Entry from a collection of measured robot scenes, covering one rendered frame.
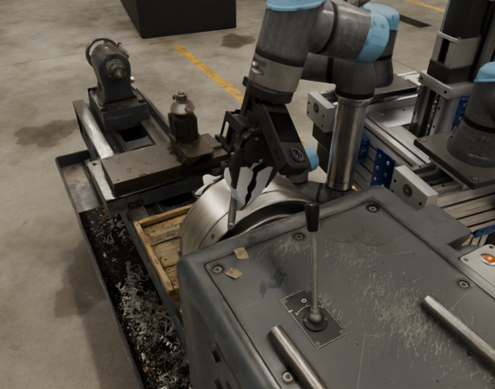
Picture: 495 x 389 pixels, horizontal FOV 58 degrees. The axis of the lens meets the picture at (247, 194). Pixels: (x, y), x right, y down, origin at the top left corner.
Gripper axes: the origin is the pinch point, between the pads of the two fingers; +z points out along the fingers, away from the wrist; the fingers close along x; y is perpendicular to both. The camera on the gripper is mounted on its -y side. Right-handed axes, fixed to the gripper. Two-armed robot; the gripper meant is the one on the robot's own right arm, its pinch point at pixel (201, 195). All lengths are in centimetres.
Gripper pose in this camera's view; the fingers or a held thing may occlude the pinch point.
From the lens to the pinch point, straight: 114.2
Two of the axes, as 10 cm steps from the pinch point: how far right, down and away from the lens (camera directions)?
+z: -8.9, 2.8, -3.7
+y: -4.6, -5.4, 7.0
